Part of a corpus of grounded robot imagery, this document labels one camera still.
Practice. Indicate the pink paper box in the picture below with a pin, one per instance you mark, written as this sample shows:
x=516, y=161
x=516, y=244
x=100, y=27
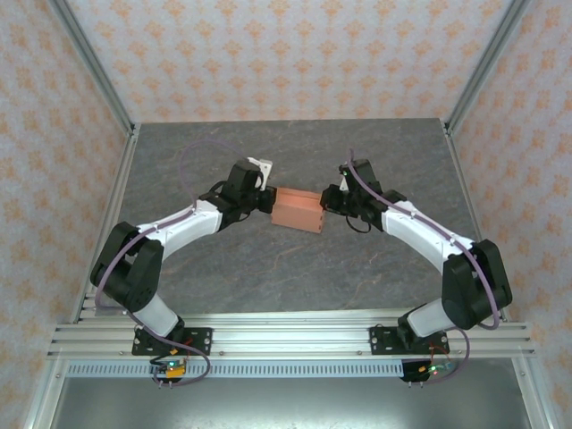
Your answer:
x=297, y=212

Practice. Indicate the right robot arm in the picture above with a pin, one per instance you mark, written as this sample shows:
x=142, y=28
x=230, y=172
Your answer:
x=424, y=232

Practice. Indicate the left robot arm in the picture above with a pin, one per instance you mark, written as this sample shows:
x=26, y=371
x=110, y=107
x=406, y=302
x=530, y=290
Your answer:
x=179, y=223

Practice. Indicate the aluminium base beam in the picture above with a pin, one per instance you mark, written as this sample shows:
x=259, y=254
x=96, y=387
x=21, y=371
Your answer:
x=290, y=335

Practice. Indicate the small circuit board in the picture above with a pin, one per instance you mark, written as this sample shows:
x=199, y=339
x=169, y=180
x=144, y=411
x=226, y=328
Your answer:
x=172, y=367
x=431, y=369

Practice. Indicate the grey metal sheet panel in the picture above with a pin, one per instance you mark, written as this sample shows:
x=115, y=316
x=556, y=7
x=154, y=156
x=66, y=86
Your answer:
x=286, y=406

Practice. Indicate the aluminium table edge rail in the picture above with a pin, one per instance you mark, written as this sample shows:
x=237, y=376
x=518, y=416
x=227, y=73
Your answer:
x=468, y=196
x=115, y=196

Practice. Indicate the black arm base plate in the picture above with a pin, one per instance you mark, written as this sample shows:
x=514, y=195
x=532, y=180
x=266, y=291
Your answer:
x=382, y=339
x=201, y=339

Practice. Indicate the aluminium frame post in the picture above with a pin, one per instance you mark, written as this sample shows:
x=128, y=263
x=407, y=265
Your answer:
x=484, y=67
x=95, y=67

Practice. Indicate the aluminium frame rail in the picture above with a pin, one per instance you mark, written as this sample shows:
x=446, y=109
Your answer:
x=532, y=397
x=43, y=397

